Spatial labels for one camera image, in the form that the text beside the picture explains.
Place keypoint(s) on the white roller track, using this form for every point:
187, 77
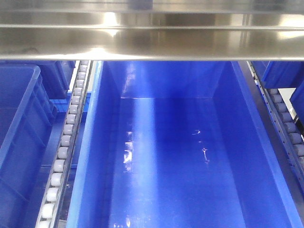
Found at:
49, 212
282, 120

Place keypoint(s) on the blue bin right neighbour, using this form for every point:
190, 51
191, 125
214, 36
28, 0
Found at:
279, 74

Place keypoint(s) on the left white roller track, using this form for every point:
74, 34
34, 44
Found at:
49, 212

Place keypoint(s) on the large blue target bin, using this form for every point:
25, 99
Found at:
180, 145

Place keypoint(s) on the steel shelf front beam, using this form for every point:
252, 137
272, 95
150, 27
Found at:
152, 29

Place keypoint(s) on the blue bin left neighbour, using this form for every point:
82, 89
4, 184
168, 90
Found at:
26, 118

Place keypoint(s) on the blue bin neighbour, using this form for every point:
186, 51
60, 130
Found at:
279, 74
26, 118

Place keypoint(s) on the right white roller track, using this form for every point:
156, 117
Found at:
282, 120

